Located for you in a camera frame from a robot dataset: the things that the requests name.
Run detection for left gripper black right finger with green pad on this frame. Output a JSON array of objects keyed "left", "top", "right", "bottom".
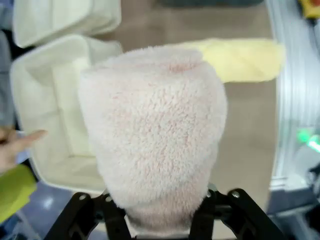
[{"left": 187, "top": 186, "right": 286, "bottom": 240}]

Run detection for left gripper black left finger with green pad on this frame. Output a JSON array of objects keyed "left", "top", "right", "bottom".
[{"left": 43, "top": 189, "right": 132, "bottom": 240}]

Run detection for forearm in green sleeve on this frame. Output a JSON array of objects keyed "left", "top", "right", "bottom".
[{"left": 0, "top": 163, "right": 38, "bottom": 223}]

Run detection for cream fabric basket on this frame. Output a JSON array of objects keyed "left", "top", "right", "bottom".
[
  {"left": 9, "top": 33, "right": 123, "bottom": 195},
  {"left": 12, "top": 0, "right": 122, "bottom": 48}
]

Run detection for pink fluffy towel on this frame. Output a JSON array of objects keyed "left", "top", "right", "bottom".
[{"left": 77, "top": 44, "right": 228, "bottom": 238}]

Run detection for yellow fluffy towel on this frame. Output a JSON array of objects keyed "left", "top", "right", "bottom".
[{"left": 174, "top": 37, "right": 287, "bottom": 83}]

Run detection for person's hand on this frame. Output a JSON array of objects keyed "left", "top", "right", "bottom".
[{"left": 0, "top": 128, "right": 48, "bottom": 173}]

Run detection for yellow emergency stop button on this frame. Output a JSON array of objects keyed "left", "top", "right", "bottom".
[{"left": 296, "top": 0, "right": 320, "bottom": 20}]

